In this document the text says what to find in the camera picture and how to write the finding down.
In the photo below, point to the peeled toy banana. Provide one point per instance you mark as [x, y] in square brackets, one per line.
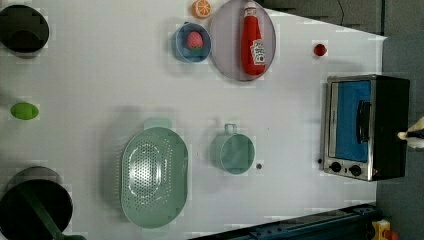
[414, 136]

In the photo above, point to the toaster oven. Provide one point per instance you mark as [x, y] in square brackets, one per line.
[363, 117]

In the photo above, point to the green mug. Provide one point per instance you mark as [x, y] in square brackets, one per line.
[232, 151]

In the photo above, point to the red ketchup bottle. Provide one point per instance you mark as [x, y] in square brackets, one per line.
[252, 53]

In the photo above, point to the blue bowl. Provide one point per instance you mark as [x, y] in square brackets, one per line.
[179, 47]

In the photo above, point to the green colander basket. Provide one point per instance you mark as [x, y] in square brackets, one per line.
[154, 175]

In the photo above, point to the pink strawberry toy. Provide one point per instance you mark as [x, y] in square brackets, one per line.
[194, 41]

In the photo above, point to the grey round plate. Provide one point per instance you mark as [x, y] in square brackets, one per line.
[226, 30]

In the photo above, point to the orange half toy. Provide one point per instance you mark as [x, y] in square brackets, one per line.
[201, 9]

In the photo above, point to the red tomato toy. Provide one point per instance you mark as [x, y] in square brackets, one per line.
[320, 50]

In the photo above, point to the green lime toy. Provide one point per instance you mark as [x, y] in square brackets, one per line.
[24, 111]

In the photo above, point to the black pan with lid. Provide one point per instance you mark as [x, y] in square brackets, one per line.
[36, 207]

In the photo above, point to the yellow red emergency button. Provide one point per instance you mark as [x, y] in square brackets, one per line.
[383, 231]

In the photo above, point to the black round pot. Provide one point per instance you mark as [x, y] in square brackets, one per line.
[23, 29]

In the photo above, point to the blue metal frame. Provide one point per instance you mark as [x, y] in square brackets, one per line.
[351, 223]

